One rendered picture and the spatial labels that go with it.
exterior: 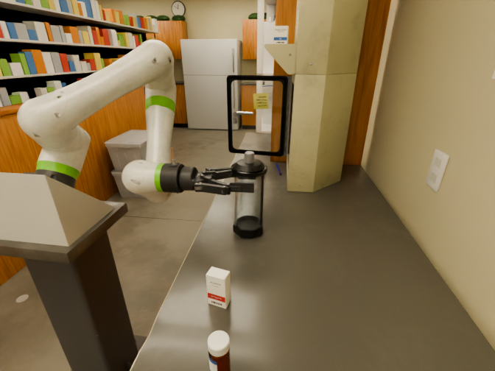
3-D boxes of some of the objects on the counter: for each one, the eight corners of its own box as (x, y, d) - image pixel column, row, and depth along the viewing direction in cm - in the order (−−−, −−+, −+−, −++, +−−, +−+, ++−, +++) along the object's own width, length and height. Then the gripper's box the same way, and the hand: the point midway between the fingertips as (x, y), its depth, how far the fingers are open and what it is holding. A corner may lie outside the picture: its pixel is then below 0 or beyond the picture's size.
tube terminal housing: (334, 166, 146) (358, -8, 113) (346, 193, 117) (384, -30, 84) (286, 165, 149) (297, -7, 116) (286, 191, 119) (301, -28, 87)
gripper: (169, 181, 75) (251, 184, 73) (192, 155, 95) (258, 157, 92) (172, 205, 78) (252, 209, 76) (194, 175, 98) (258, 177, 95)
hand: (247, 180), depth 84 cm, fingers closed on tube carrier, 9 cm apart
